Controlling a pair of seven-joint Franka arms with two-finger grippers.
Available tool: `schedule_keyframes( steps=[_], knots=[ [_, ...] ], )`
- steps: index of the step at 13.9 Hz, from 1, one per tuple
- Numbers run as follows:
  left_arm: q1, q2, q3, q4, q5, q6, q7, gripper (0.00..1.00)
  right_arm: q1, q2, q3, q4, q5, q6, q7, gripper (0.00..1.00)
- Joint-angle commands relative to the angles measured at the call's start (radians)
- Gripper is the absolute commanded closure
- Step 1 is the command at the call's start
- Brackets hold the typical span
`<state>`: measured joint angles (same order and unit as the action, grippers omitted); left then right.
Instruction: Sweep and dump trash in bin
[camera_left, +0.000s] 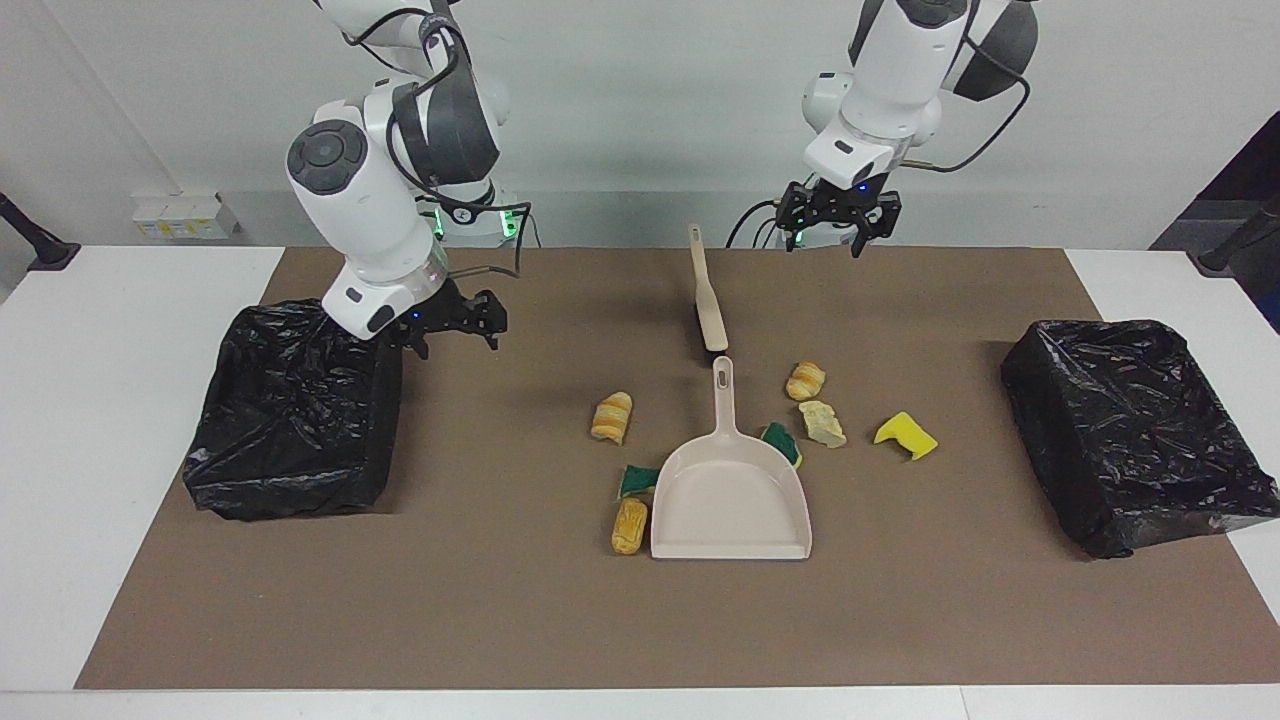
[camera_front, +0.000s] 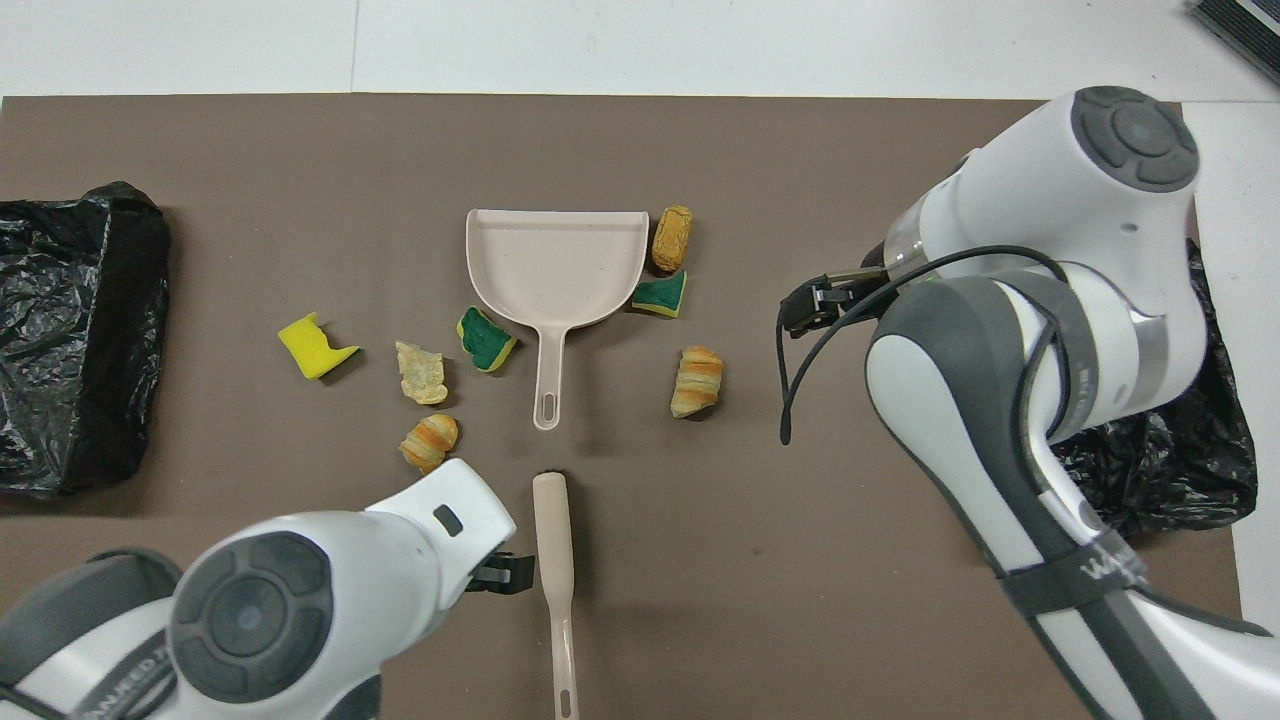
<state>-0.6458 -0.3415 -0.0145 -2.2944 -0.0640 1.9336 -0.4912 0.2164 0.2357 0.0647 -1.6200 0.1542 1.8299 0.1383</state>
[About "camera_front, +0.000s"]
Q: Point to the brown table mat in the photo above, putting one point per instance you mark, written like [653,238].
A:
[750,600]

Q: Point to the dark ribbed panel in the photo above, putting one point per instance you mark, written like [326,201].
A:
[1240,25]

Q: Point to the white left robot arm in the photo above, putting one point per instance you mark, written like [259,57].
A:
[300,600]

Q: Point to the pale cream bread piece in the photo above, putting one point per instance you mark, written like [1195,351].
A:
[422,375]

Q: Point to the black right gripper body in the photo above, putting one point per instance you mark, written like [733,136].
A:
[868,285]

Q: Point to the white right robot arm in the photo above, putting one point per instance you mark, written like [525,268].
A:
[1100,200]

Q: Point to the green and yellow sponge piece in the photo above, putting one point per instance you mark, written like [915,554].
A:
[660,297]
[485,340]

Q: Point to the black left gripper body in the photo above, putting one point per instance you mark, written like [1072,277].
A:
[485,577]

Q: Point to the beige hand brush black bristles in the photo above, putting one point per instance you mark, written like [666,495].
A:
[554,540]

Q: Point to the beige plastic dustpan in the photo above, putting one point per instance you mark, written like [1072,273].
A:
[555,265]

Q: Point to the bin lined with black bag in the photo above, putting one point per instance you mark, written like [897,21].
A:
[1200,470]
[70,350]

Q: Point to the striped toy croissant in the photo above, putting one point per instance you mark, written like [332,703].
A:
[697,382]
[430,440]

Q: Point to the brown bread roll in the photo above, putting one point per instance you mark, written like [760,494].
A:
[672,240]

